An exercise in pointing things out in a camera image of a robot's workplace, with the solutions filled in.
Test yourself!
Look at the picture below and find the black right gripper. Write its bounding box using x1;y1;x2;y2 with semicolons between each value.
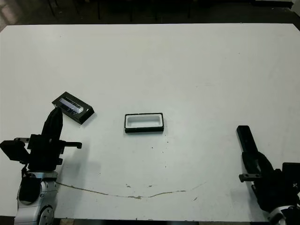
238;151;300;211

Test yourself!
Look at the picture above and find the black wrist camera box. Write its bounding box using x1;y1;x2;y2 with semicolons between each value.
0;140;31;162
282;162;300;187

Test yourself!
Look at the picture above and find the black box with white insert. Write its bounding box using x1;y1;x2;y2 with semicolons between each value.
124;112;165;135

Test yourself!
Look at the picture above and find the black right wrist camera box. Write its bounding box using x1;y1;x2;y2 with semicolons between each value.
282;162;300;187

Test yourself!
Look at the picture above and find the slim black camera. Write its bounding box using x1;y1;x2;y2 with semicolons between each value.
236;125;258;157

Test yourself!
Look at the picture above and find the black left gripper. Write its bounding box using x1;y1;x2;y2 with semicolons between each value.
13;107;83;171

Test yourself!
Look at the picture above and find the black printed box lid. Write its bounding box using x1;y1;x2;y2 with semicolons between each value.
51;91;95;126

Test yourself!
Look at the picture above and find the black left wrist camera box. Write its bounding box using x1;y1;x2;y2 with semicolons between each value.
0;140;31;162

